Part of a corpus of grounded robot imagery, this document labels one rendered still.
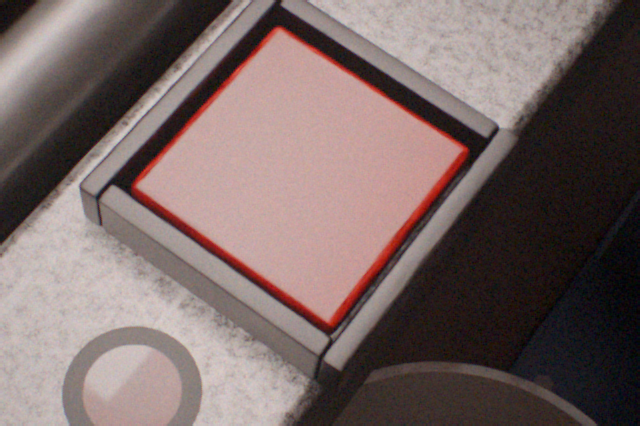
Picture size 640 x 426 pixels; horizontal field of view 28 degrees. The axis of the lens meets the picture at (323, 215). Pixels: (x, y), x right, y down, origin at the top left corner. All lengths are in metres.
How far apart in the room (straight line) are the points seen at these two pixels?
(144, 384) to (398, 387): 0.62
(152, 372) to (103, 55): 0.09
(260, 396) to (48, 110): 0.09
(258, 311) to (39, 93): 0.09
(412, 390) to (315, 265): 0.63
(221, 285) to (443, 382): 0.63
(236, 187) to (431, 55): 0.07
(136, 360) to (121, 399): 0.01
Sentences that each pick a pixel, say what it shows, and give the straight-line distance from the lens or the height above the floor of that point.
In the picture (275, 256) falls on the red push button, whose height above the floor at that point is 0.93.
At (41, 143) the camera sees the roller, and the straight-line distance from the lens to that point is 0.34.
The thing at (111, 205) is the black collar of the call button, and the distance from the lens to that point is 0.30.
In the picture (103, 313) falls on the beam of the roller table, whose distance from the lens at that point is 0.31.
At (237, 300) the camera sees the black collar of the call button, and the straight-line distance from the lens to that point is 0.29.
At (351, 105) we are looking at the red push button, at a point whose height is 0.93.
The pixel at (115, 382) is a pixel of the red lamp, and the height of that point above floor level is 0.92.
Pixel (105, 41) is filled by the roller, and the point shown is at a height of 0.92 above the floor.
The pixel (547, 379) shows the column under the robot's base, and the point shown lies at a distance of 1.29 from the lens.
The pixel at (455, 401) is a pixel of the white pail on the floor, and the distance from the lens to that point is 0.94.
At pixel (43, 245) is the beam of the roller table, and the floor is 0.91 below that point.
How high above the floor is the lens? 1.20
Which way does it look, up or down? 64 degrees down
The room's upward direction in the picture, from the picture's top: 10 degrees clockwise
